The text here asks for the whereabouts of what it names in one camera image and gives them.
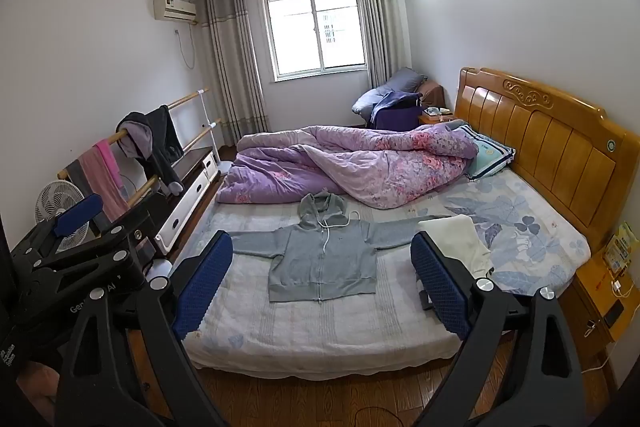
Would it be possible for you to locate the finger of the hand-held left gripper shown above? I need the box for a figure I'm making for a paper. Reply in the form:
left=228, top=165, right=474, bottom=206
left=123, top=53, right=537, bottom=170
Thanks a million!
left=10, top=194, right=105, bottom=266
left=30, top=225, right=145, bottom=273

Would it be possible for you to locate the purple grey garment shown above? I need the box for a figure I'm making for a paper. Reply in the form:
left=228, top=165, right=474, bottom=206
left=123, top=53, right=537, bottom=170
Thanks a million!
left=116, top=111, right=154, bottom=160

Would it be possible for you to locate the small wooden nightstand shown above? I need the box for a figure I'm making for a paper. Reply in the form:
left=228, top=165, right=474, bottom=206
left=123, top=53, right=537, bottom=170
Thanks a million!
left=418, top=106, right=457, bottom=126

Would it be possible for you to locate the grey striped curtain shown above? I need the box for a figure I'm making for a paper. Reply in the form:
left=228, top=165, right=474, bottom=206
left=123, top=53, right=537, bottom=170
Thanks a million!
left=196, top=0, right=272, bottom=142
left=354, top=0, right=402, bottom=88

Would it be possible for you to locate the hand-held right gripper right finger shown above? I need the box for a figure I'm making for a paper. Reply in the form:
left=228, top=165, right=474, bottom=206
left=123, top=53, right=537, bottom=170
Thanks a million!
left=410, top=231, right=587, bottom=427

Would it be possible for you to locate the pink towel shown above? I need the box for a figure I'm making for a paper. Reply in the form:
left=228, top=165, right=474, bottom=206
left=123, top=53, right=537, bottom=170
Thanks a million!
left=80, top=140, right=132, bottom=219

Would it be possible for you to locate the air conditioner power cord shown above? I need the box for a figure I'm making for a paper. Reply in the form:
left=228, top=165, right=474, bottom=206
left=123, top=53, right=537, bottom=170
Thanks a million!
left=174, top=26, right=197, bottom=70

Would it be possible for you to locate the charger cable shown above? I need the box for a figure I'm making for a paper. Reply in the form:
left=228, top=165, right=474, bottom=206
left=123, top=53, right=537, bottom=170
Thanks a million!
left=582, top=276, right=623, bottom=373

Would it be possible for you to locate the cream folded garment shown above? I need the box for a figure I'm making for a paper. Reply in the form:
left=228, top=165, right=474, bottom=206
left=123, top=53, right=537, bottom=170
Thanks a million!
left=417, top=214, right=495, bottom=279

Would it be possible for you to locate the teal pillow with blue border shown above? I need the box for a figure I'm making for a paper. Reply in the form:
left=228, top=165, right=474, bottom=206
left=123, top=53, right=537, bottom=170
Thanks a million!
left=462, top=124, right=517, bottom=181

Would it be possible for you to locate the brown chair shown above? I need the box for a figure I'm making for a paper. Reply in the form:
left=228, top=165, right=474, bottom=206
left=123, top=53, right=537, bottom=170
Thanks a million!
left=419, top=80, right=447, bottom=109

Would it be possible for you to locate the white air conditioner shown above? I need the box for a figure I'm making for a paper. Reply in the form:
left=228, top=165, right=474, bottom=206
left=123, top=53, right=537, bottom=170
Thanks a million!
left=152, top=0, right=199, bottom=24

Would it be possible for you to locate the black hooded jacket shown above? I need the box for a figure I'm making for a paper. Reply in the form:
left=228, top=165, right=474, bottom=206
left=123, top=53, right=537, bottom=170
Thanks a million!
left=141, top=105, right=187, bottom=196

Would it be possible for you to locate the clothes drying rack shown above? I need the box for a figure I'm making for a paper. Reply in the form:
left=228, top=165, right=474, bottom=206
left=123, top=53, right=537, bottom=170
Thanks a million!
left=56, top=89, right=236, bottom=210

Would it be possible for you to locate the grey zip hoodie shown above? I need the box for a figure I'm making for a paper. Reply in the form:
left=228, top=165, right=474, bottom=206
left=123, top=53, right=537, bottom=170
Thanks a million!
left=227, top=189, right=437, bottom=304

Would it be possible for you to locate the white electric fan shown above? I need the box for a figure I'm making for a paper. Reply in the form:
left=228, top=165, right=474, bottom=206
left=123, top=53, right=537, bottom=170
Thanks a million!
left=34, top=180, right=92, bottom=254

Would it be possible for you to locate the purple floral quilt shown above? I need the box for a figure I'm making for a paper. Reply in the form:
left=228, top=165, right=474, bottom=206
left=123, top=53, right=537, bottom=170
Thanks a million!
left=217, top=123, right=479, bottom=210

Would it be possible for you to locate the purple pillow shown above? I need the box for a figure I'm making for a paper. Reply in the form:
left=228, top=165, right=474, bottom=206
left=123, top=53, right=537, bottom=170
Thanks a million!
left=351, top=67, right=429, bottom=120

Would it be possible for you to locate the window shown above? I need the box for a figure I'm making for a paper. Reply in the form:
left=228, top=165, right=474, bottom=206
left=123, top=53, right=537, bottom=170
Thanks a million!
left=256, top=0, right=372, bottom=84

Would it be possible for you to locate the wooden headboard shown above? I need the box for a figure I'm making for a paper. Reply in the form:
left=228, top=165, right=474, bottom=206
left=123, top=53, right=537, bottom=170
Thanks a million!
left=190, top=67, right=628, bottom=380

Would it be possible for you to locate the dark purple cloth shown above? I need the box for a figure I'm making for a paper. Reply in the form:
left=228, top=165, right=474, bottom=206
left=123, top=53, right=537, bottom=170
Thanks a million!
left=371, top=91, right=422, bottom=131

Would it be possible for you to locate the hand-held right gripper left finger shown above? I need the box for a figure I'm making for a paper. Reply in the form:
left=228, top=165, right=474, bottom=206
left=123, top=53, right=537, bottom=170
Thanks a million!
left=55, top=231, right=236, bottom=427

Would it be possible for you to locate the yellow packet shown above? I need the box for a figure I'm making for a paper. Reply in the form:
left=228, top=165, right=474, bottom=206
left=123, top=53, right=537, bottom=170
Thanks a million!
left=604, top=221, right=635, bottom=269

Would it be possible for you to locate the black phone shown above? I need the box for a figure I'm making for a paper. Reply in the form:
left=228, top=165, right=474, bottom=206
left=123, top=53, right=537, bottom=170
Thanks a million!
left=602, top=301, right=625, bottom=329

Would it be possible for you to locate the black and white cabinet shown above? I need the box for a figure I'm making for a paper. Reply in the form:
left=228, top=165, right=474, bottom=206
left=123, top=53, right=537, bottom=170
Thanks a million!
left=125, top=145, right=222, bottom=259

